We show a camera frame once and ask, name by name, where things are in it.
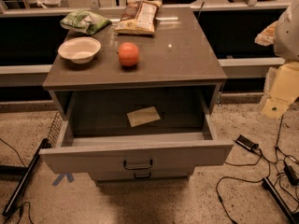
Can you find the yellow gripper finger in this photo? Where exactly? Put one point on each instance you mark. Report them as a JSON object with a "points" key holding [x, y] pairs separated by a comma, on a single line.
{"points": [[266, 36], [281, 89]]}

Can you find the black power brick right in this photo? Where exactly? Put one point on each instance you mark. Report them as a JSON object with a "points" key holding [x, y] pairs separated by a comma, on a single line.
{"points": [[290, 173]]}

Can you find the black bar right floor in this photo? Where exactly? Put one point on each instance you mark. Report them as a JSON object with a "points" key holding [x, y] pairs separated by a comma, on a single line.
{"points": [[292, 217]]}

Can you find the black bar left floor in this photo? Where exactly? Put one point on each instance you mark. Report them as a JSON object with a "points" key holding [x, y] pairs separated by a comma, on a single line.
{"points": [[25, 174]]}

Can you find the black power adapter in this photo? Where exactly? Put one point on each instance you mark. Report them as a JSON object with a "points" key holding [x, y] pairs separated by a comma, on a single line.
{"points": [[246, 143]]}

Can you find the brown and white chip bag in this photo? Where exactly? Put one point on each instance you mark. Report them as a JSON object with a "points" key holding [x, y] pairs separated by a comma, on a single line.
{"points": [[138, 18]]}

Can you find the open top drawer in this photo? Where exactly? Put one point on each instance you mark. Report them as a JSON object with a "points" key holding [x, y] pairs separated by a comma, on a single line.
{"points": [[97, 136]]}

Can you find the green chip bag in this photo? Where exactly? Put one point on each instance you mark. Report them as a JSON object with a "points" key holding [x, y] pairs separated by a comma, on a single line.
{"points": [[85, 22]]}

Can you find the black bar floor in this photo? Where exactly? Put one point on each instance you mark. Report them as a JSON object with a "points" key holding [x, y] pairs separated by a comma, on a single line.
{"points": [[25, 174], [292, 217]]}

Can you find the grey drawer cabinet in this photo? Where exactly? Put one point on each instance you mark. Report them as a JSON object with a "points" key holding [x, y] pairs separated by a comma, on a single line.
{"points": [[177, 55]]}

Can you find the white bowl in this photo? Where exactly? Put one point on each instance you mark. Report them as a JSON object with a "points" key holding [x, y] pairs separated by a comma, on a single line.
{"points": [[79, 50]]}

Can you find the red apple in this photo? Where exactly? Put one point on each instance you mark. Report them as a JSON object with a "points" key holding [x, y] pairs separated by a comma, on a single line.
{"points": [[128, 54]]}

